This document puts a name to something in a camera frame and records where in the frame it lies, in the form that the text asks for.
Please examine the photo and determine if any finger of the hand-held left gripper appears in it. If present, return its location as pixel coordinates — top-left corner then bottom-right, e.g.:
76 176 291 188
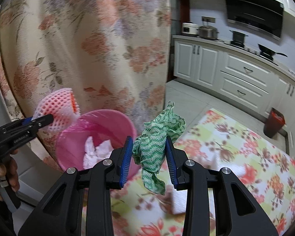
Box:
5 117 38 128
15 114 54 138

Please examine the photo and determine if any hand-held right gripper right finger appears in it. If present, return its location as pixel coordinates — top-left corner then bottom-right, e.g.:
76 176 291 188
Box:
165 136 279 236

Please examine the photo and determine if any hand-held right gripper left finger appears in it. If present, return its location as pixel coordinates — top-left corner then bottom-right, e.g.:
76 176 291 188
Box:
18 136 134 236

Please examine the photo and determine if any pink foam fruit net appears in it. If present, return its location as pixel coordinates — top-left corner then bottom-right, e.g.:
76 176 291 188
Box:
34 88 79 132

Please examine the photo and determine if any green wavy cloth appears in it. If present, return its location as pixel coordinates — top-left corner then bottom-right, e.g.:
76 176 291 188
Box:
132 101 186 195

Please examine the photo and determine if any pink plastic bin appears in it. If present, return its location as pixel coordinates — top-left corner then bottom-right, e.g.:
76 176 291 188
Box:
55 109 141 181

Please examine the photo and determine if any person's left hand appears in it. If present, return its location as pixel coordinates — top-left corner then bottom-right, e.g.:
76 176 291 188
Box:
0 156 20 201

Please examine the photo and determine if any floral tablecloth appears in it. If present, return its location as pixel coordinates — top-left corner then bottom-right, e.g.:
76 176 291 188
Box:
81 108 295 236

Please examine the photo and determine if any floral curtain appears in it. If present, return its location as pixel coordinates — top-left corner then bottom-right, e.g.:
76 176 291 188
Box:
0 0 172 172

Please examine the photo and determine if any white lower kitchen cabinet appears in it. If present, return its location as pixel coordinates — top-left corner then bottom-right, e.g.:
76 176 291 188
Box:
173 35 295 158

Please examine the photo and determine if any red floor bin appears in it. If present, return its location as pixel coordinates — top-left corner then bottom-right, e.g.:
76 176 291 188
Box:
264 108 285 138

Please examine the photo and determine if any steel pot with lid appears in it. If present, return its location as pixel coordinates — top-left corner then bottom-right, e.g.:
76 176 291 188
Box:
197 25 219 40

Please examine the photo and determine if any white rice cooker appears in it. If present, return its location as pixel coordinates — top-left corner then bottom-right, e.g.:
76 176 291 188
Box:
181 22 199 37

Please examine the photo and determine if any black gas stove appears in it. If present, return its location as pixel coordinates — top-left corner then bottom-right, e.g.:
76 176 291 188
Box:
225 39 278 61

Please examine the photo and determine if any black stock pot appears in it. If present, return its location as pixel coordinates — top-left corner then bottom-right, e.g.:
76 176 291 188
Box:
229 29 249 45

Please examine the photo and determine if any dark wooden glass cabinet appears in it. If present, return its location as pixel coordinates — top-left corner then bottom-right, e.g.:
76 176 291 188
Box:
168 0 190 81

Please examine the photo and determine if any black wok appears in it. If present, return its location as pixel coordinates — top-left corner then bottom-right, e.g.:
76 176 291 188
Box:
258 43 288 60

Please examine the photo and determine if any black range hood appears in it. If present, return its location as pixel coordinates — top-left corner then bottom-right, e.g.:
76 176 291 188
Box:
222 0 285 41

